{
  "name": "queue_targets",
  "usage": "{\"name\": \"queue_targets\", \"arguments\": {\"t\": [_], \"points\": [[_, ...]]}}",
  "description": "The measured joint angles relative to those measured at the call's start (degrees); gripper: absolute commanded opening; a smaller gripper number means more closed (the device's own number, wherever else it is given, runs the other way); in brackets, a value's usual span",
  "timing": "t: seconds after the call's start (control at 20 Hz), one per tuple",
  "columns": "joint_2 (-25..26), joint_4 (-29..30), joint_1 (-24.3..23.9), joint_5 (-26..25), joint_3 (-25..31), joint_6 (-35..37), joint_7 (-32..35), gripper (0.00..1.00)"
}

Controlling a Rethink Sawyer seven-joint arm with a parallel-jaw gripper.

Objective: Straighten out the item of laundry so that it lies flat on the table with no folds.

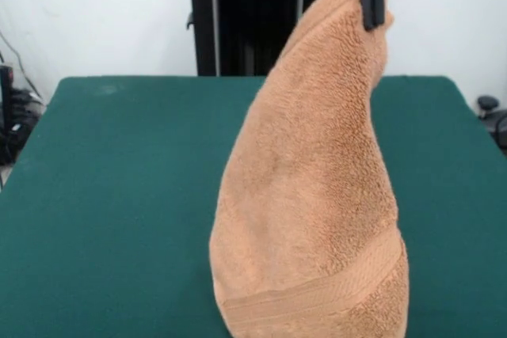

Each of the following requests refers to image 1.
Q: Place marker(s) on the tan terry towel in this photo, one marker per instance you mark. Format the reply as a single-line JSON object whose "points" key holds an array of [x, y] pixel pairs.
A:
{"points": [[309, 195]]}

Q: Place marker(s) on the dark green table cloth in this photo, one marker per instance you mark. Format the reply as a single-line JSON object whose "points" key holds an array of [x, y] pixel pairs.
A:
{"points": [[99, 195]]}

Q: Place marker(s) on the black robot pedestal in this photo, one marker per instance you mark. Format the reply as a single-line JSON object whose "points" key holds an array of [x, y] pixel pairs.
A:
{"points": [[257, 17]]}

